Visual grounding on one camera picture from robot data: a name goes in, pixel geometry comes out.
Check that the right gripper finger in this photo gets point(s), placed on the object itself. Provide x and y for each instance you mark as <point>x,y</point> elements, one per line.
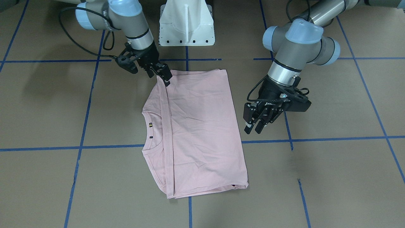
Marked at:
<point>162,70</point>

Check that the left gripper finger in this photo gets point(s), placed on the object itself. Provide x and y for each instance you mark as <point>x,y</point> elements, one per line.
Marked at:
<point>268,115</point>
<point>250,116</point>

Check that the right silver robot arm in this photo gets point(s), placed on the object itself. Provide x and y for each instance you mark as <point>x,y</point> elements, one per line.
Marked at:
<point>126,16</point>

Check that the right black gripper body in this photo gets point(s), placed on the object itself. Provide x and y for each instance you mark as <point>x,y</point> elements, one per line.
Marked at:
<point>150,56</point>

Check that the pink Snoopy t-shirt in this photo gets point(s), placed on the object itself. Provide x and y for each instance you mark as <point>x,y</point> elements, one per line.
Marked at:
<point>193,145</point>

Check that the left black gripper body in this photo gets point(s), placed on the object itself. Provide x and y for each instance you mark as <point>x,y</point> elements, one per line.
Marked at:
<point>268,92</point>

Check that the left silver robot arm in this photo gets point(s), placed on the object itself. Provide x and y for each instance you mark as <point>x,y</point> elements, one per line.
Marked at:
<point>297,43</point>

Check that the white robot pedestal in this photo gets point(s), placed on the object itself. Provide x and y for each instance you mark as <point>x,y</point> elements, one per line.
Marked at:
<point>186,23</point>

